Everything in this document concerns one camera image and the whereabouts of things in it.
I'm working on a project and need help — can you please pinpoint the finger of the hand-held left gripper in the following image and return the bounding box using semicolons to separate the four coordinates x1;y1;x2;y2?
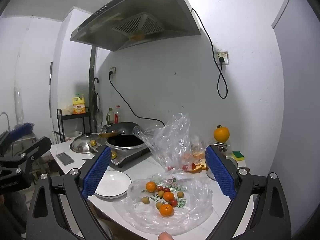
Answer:
0;136;52;178
0;122;32;147

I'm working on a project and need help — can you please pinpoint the black cooker power cable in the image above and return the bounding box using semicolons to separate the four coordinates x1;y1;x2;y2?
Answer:
108;71;165;127

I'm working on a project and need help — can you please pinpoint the black hood power cable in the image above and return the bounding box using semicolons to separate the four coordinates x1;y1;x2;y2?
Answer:
190;7;228;99

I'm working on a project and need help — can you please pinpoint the white plate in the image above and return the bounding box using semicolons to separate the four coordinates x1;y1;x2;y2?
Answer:
94;170;132;200

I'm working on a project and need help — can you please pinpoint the black umbrella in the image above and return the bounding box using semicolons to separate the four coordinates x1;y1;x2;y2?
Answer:
93;77;103;130

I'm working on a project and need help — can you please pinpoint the steel pot with lid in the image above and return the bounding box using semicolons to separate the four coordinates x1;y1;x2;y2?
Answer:
225;155;248;173

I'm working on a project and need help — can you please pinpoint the steel lid gold knob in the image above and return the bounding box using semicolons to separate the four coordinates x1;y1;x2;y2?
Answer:
70;133;99;154

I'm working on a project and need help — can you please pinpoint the steel range hood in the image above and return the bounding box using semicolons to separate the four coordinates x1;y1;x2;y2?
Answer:
70;0;202;52

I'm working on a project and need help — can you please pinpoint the printed plastic bag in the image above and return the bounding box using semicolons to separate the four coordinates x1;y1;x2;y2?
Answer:
112;171;214;236

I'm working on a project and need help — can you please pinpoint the grey smartphone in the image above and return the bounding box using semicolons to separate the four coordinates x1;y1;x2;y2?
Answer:
56;152;75;166

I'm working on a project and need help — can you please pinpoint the large orange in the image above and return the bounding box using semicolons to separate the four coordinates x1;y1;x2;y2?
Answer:
213;124;230;142

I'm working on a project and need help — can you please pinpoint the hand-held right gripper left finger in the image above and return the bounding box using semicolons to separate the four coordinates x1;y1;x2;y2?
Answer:
26;145;112;240

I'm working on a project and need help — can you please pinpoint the clear plastic bag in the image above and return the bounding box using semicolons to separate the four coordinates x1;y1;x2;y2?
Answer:
132;112;208;174

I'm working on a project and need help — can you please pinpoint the black metal rack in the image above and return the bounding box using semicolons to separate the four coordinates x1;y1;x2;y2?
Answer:
57;109;92;143

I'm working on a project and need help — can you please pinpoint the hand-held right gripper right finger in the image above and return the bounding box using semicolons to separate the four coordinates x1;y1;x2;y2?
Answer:
205;144;293;240

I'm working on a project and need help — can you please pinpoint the black wok wooden handle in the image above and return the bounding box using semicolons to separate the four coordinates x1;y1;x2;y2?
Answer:
99;122;139;138

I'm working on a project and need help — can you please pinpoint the yellow detergent bottle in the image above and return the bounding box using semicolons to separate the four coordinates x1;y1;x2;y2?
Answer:
72;94;87;115

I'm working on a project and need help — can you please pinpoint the steel faucet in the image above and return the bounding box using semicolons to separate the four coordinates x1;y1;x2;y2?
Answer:
0;112;12;133

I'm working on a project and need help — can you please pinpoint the grey vertical pipe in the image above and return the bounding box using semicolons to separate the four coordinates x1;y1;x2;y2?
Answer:
88;45;97;133

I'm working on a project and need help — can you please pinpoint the silver induction cooker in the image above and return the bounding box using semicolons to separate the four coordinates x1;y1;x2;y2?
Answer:
105;134;152;168

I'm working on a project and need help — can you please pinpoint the long steel door handle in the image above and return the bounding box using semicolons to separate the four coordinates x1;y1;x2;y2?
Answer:
49;62;53;120

